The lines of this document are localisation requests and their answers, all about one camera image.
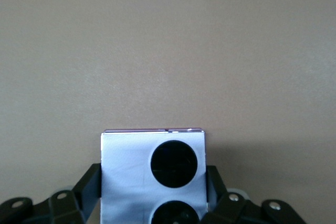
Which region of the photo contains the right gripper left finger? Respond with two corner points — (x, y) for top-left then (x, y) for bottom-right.
(0, 163), (102, 224)

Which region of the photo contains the lavender flip phone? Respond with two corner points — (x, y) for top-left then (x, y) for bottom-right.
(100, 128), (208, 224)

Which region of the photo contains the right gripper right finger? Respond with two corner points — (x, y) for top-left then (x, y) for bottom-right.
(199, 165), (307, 224)

